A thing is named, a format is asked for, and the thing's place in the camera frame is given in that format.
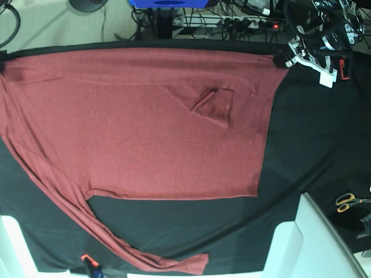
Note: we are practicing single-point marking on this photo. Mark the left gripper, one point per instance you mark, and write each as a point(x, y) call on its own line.
point(311, 49)

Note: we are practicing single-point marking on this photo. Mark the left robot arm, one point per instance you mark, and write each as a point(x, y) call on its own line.
point(322, 31)

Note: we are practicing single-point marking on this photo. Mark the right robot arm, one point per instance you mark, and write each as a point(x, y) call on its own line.
point(10, 26)

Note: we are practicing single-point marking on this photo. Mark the orange black clamp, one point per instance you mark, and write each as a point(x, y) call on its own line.
point(345, 67)

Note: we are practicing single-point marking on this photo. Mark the white power strip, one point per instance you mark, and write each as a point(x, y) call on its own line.
point(244, 22)

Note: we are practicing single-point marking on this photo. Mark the black table cloth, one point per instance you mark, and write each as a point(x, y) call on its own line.
point(318, 141)

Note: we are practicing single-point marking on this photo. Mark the blue box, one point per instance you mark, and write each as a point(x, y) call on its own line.
point(143, 4)

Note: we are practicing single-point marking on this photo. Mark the black round lamp base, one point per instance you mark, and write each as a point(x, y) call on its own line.
point(87, 6)

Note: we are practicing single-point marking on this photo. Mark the blue clamp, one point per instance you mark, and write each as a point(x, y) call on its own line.
point(93, 268)

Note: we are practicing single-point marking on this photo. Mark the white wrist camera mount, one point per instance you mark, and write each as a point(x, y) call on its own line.
point(327, 78)

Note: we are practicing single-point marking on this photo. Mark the yellow handled scissors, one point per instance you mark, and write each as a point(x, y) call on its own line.
point(349, 200)

